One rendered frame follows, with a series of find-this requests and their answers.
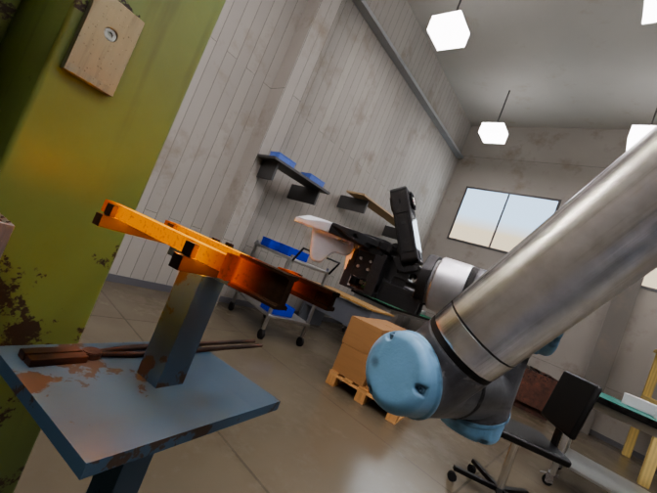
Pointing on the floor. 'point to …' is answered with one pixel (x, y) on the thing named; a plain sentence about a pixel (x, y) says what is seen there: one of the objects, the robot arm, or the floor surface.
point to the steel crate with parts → (534, 391)
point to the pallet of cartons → (364, 333)
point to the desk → (343, 310)
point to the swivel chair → (573, 419)
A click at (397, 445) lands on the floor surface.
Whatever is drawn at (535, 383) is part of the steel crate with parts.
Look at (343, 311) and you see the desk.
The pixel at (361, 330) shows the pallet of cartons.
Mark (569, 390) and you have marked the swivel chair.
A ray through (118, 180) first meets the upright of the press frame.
